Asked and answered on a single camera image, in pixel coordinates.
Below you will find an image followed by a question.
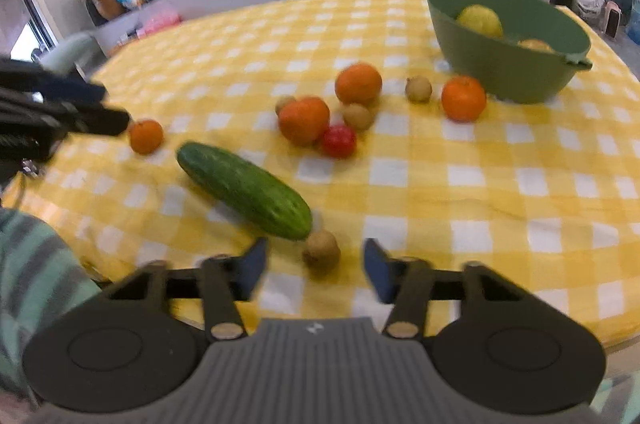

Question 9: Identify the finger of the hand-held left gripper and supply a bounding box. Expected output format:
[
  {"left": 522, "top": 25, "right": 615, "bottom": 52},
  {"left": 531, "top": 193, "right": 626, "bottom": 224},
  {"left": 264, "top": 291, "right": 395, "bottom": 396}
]
[
  {"left": 40, "top": 73, "right": 109, "bottom": 103},
  {"left": 45, "top": 101, "right": 132, "bottom": 136}
]

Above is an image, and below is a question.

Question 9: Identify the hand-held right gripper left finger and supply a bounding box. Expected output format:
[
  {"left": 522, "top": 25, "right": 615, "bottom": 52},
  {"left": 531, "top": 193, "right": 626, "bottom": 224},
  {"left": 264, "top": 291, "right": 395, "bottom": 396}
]
[{"left": 102, "top": 238, "right": 269, "bottom": 342}]

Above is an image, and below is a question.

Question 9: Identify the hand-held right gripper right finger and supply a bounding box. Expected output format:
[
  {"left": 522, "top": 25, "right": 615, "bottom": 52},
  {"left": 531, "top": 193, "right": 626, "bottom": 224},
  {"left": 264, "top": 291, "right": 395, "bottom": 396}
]
[{"left": 363, "top": 238, "right": 528, "bottom": 341}]

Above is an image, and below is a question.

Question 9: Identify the small orange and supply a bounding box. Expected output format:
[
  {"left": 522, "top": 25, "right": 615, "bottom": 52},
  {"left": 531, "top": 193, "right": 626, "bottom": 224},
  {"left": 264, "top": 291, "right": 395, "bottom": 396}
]
[{"left": 129, "top": 119, "right": 165, "bottom": 155}]

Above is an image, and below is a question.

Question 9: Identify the red tomato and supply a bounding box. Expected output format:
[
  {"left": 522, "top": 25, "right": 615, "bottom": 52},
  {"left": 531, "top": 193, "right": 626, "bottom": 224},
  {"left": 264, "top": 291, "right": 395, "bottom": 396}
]
[{"left": 320, "top": 125, "right": 358, "bottom": 159}]

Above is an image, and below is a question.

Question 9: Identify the medium orange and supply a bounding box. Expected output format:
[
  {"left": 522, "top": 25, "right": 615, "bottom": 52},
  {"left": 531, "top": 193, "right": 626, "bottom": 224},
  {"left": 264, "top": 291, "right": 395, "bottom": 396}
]
[{"left": 441, "top": 75, "right": 487, "bottom": 123}]

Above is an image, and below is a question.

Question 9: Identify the green plastic bowl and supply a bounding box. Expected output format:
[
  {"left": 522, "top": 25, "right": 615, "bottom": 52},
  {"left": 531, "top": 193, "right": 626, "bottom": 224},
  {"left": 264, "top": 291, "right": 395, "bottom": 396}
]
[{"left": 427, "top": 0, "right": 594, "bottom": 105}]

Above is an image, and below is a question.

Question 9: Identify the light green chair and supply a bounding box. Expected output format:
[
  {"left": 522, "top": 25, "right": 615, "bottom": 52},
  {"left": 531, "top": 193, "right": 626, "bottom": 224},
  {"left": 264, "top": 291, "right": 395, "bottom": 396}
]
[{"left": 39, "top": 32, "right": 109, "bottom": 83}]

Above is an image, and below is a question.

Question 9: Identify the green cucumber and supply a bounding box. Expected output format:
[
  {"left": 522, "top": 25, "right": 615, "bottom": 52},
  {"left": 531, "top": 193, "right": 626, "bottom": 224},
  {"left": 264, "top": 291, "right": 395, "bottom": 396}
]
[{"left": 176, "top": 142, "right": 314, "bottom": 241}]

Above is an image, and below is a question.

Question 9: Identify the yellow checked tablecloth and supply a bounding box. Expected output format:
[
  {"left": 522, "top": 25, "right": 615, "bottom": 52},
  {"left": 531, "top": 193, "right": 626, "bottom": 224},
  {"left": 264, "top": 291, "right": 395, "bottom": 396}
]
[{"left": 0, "top": 0, "right": 640, "bottom": 355}]

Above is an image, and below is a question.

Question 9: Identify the pink bag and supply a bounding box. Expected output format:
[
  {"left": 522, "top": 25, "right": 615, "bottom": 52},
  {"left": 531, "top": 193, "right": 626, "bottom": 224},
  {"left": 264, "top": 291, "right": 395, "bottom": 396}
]
[{"left": 142, "top": 9, "right": 181, "bottom": 36}]

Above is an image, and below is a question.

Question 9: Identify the large orange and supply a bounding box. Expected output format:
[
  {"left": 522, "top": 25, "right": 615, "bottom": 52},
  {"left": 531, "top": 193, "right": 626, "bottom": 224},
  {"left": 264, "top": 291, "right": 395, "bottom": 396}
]
[
  {"left": 278, "top": 96, "right": 331, "bottom": 147},
  {"left": 335, "top": 62, "right": 383, "bottom": 106}
]

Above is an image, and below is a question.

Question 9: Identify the person's striped green clothing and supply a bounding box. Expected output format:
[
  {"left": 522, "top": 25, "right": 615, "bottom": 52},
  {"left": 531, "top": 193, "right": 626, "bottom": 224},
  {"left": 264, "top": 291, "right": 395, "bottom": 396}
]
[{"left": 0, "top": 208, "right": 103, "bottom": 410}]

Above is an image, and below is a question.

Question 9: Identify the kiwi near bowl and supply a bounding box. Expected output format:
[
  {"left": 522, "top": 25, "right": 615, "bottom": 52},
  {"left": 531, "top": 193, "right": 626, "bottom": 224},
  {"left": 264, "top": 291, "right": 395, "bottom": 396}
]
[{"left": 405, "top": 76, "right": 433, "bottom": 103}]

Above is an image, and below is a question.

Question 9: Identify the yellow lemon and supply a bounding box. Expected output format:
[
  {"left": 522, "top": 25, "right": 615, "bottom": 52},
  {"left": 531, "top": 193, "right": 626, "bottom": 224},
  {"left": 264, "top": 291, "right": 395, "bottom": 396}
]
[
  {"left": 517, "top": 38, "right": 555, "bottom": 54},
  {"left": 456, "top": 4, "right": 504, "bottom": 39}
]

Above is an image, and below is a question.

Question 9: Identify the white plastic bag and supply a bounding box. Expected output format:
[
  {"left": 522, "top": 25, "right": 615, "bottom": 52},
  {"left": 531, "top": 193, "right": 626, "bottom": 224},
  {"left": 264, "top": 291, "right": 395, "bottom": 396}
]
[{"left": 575, "top": 0, "right": 606, "bottom": 18}]

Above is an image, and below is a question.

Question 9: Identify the small pink heater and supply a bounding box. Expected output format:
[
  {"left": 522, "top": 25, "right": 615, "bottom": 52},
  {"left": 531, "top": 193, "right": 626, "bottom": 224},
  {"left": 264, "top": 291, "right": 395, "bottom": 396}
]
[{"left": 603, "top": 1, "right": 624, "bottom": 39}]

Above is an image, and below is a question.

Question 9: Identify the blue water jug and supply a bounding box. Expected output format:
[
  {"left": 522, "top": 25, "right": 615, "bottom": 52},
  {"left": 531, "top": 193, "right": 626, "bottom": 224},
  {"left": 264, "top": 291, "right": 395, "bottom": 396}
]
[{"left": 627, "top": 0, "right": 640, "bottom": 46}]

